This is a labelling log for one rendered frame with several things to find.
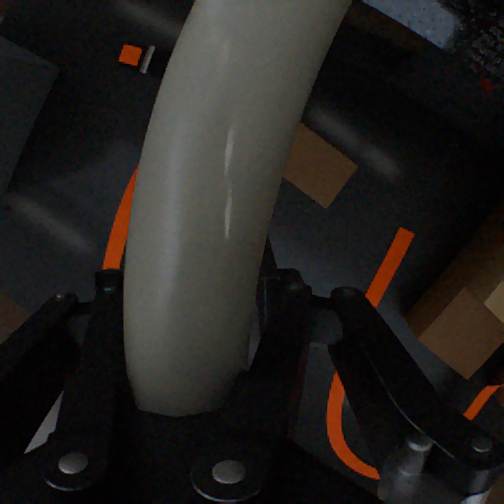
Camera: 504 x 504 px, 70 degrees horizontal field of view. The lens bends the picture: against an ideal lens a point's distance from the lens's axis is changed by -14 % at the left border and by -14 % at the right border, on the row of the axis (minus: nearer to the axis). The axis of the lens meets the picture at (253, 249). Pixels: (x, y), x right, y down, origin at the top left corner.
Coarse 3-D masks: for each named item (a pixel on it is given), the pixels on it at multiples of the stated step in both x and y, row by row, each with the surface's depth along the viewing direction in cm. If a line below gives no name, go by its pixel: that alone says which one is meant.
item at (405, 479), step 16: (416, 432) 7; (400, 448) 8; (416, 448) 7; (384, 464) 7; (400, 464) 7; (416, 464) 7; (384, 480) 7; (400, 480) 7; (416, 480) 7; (432, 480) 7; (384, 496) 7; (400, 496) 6; (416, 496) 6; (432, 496) 6; (448, 496) 6; (464, 496) 6; (480, 496) 6
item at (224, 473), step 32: (288, 288) 15; (288, 320) 13; (256, 352) 11; (288, 352) 11; (256, 384) 9; (288, 384) 8; (224, 416) 7; (256, 416) 7; (288, 416) 9; (224, 448) 6; (256, 448) 6; (192, 480) 6; (224, 480) 5; (256, 480) 6
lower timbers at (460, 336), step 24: (480, 240) 98; (456, 264) 102; (480, 264) 92; (432, 288) 106; (456, 288) 96; (408, 312) 109; (432, 312) 99; (456, 312) 96; (480, 312) 95; (432, 336) 98; (456, 336) 98; (480, 336) 98; (456, 360) 100; (480, 360) 100
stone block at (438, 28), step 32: (384, 0) 34; (416, 0) 33; (448, 0) 31; (480, 0) 29; (352, 32) 47; (384, 32) 41; (416, 32) 36; (448, 32) 34; (480, 32) 32; (384, 64) 53; (416, 64) 45; (448, 64) 39; (480, 64) 35; (416, 96) 60; (448, 96) 50; (480, 96) 42; (480, 128) 54
